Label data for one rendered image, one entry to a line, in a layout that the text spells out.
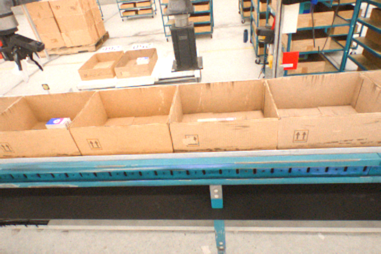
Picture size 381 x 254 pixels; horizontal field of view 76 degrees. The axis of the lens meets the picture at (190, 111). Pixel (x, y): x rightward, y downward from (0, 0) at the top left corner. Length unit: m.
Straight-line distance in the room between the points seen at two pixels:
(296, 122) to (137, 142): 0.58
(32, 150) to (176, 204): 0.66
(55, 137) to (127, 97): 0.36
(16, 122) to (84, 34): 4.32
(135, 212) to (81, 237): 0.89
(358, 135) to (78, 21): 5.20
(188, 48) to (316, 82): 1.07
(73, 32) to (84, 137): 4.73
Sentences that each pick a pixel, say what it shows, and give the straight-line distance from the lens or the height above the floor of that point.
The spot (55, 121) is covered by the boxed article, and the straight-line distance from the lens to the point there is 1.39.
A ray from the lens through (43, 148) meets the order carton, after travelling 1.18.
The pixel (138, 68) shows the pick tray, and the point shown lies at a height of 0.83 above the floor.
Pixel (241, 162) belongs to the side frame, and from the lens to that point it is 0.91.
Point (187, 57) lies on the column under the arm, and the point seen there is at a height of 0.85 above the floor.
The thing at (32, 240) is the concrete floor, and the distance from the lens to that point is 2.23.
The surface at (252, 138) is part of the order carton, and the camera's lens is 0.92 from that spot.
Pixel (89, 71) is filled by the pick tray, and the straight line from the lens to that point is 2.16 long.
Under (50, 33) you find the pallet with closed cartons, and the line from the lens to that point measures 5.97.
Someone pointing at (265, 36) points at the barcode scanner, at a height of 1.04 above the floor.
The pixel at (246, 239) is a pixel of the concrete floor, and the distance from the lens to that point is 1.77.
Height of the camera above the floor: 1.57
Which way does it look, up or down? 34 degrees down
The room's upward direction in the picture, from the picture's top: 8 degrees counter-clockwise
